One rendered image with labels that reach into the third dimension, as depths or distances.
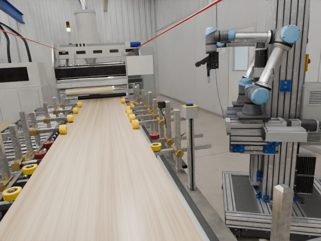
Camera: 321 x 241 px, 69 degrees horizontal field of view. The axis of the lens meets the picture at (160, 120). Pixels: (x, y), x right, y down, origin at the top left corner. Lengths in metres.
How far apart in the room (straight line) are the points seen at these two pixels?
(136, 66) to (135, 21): 6.81
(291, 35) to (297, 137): 0.68
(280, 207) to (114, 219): 0.57
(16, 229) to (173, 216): 0.57
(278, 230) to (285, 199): 0.10
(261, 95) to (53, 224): 1.40
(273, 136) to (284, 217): 1.10
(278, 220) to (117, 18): 10.48
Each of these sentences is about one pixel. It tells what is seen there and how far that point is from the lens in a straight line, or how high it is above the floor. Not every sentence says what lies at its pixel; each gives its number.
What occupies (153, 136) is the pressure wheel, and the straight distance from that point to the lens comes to 1.86.
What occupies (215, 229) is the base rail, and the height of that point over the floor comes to 0.70.
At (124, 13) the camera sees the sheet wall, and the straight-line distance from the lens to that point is 10.95.
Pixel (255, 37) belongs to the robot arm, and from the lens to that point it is 1.86.
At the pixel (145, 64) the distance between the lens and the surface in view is 4.31.
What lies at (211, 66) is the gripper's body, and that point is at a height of 1.42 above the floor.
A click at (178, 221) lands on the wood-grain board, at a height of 0.90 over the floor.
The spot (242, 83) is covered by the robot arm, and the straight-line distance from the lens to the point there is 2.35.
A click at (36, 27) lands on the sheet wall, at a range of 10.81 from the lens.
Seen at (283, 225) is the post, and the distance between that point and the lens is 0.78.
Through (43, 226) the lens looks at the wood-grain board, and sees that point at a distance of 1.04.
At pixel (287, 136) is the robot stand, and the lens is 1.84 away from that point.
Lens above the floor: 1.46
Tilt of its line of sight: 14 degrees down
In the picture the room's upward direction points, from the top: 3 degrees counter-clockwise
